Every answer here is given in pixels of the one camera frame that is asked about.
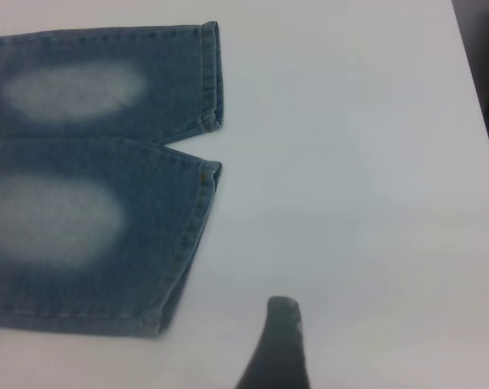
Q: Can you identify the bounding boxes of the blue denim jeans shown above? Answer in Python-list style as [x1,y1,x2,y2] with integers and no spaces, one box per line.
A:
[0,19,225,337]

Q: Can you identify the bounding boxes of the right gripper scuffed finger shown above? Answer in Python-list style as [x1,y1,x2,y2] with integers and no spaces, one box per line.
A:
[234,295,312,389]

